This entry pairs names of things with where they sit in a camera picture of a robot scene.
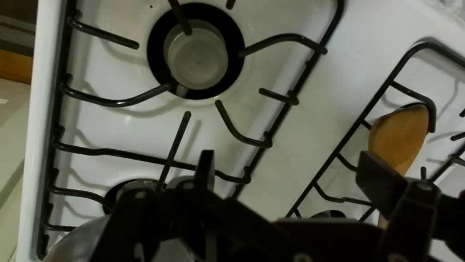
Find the round gas burner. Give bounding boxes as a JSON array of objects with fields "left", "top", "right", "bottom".
[
  {"left": 102, "top": 176, "right": 195, "bottom": 216},
  {"left": 146, "top": 2, "right": 246, "bottom": 102},
  {"left": 310, "top": 208, "right": 348, "bottom": 223}
]

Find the white gas stove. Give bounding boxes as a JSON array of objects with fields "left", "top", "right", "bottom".
[{"left": 16, "top": 0, "right": 465, "bottom": 262}]

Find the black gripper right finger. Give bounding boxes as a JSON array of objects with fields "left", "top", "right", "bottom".
[{"left": 356, "top": 150, "right": 465, "bottom": 262}]

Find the wooden spoon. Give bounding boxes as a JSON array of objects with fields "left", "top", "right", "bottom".
[{"left": 368, "top": 102, "right": 433, "bottom": 230}]

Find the black stove grate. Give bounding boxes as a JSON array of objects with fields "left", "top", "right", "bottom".
[
  {"left": 35, "top": 0, "right": 346, "bottom": 261},
  {"left": 285, "top": 41, "right": 465, "bottom": 224}
]

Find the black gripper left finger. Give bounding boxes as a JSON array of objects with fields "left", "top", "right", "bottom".
[{"left": 92, "top": 149, "right": 278, "bottom": 262}]

